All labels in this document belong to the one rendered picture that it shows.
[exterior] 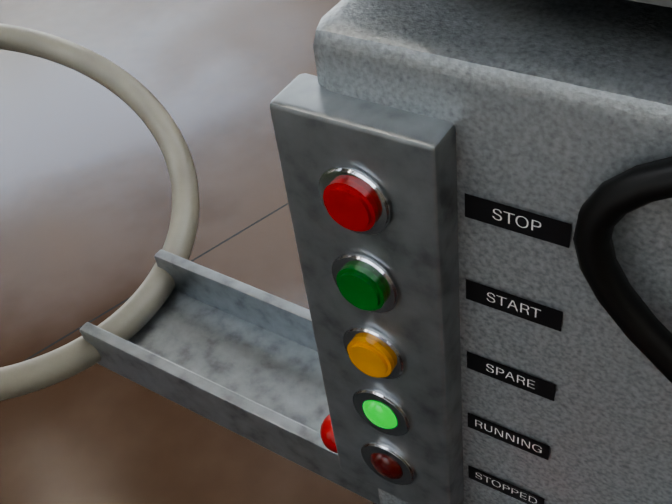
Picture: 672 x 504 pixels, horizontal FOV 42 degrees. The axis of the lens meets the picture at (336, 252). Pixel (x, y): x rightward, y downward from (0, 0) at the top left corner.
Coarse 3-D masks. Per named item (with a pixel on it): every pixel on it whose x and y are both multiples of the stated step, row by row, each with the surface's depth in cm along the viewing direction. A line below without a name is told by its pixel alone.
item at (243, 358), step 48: (192, 288) 89; (240, 288) 84; (96, 336) 82; (144, 336) 87; (192, 336) 86; (240, 336) 86; (288, 336) 85; (144, 384) 83; (192, 384) 77; (240, 384) 82; (288, 384) 81; (240, 432) 78; (288, 432) 72; (336, 480) 73
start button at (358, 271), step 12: (348, 276) 40; (360, 276) 40; (372, 276) 40; (348, 288) 41; (360, 288) 41; (372, 288) 40; (384, 288) 40; (348, 300) 42; (360, 300) 41; (372, 300) 41; (384, 300) 41
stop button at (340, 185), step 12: (336, 180) 37; (348, 180) 37; (324, 192) 38; (336, 192) 37; (348, 192) 37; (360, 192) 36; (336, 204) 37; (348, 204) 37; (360, 204) 37; (372, 204) 37; (336, 216) 38; (348, 216) 38; (360, 216) 37; (372, 216) 37; (348, 228) 38; (360, 228) 38
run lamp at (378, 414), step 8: (368, 400) 48; (368, 408) 48; (376, 408) 47; (384, 408) 47; (368, 416) 48; (376, 416) 48; (384, 416) 47; (392, 416) 47; (376, 424) 48; (384, 424) 48; (392, 424) 48
